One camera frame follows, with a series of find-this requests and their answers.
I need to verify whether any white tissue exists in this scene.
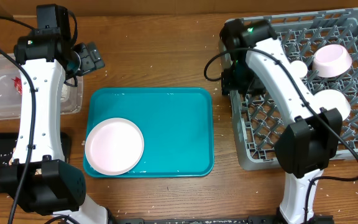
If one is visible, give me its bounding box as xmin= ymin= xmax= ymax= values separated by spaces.
xmin=61 ymin=84 xmax=70 ymax=102

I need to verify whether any white upside-down cup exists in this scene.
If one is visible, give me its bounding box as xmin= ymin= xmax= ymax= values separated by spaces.
xmin=290 ymin=60 xmax=308 ymax=78

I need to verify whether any red snack wrapper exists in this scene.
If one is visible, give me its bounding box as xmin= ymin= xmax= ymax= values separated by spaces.
xmin=12 ymin=77 xmax=22 ymax=94

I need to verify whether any white saucer bowl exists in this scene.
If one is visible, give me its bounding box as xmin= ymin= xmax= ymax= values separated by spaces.
xmin=314 ymin=90 xmax=351 ymax=121

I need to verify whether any large white plate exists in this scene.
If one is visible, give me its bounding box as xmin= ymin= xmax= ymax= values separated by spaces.
xmin=85 ymin=118 xmax=145 ymax=175

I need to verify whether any small white plate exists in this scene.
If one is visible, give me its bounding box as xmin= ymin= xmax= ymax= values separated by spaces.
xmin=312 ymin=44 xmax=352 ymax=78

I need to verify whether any rice and peanuts food waste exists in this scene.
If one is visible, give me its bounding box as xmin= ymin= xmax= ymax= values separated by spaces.
xmin=1 ymin=147 xmax=43 ymax=175

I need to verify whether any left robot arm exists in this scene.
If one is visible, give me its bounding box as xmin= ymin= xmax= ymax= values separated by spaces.
xmin=0 ymin=4 xmax=114 ymax=223

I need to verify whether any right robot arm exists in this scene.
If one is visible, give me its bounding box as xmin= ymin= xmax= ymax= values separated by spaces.
xmin=219 ymin=19 xmax=342 ymax=223

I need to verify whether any grey dishwasher rack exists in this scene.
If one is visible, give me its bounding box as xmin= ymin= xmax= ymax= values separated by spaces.
xmin=221 ymin=8 xmax=358 ymax=170

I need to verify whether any clear plastic waste bin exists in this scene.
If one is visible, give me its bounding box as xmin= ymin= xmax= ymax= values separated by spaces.
xmin=0 ymin=55 xmax=83 ymax=120

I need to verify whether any teal plastic serving tray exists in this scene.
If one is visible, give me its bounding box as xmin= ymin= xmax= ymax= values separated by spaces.
xmin=86 ymin=87 xmax=214 ymax=178

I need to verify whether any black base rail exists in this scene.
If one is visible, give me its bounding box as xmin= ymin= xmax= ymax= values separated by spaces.
xmin=107 ymin=214 xmax=335 ymax=224

